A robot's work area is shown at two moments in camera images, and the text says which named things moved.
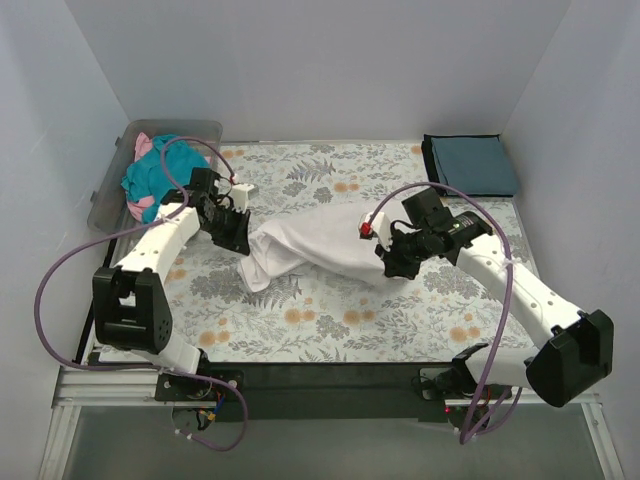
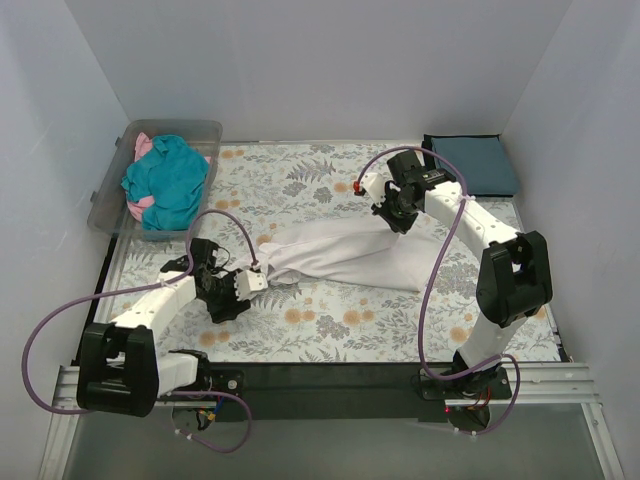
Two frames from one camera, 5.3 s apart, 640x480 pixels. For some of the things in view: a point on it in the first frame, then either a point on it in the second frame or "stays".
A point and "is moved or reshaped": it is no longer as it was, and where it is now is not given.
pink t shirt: x=136 y=209 stays
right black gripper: x=395 y=253 to x=393 y=214
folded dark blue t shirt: x=475 y=164 stays
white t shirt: x=330 y=234 is moved or reshaped
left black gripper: x=232 y=228 to x=228 y=304
